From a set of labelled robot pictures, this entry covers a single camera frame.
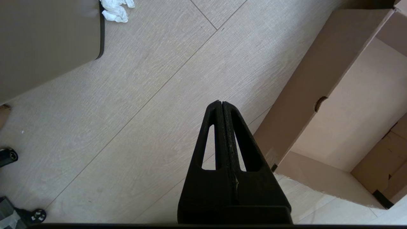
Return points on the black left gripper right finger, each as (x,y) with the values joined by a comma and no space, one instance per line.
(257,190)

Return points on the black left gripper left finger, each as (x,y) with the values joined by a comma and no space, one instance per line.
(197,194)

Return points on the brown cardboard shoe box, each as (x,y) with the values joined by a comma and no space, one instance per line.
(349,111)

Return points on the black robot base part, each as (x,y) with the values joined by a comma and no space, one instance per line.
(31,217)
(8,157)

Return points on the crumpled white tissue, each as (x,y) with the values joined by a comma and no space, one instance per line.
(116,11)

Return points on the brown plastic trash bin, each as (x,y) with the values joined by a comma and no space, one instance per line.
(47,41)

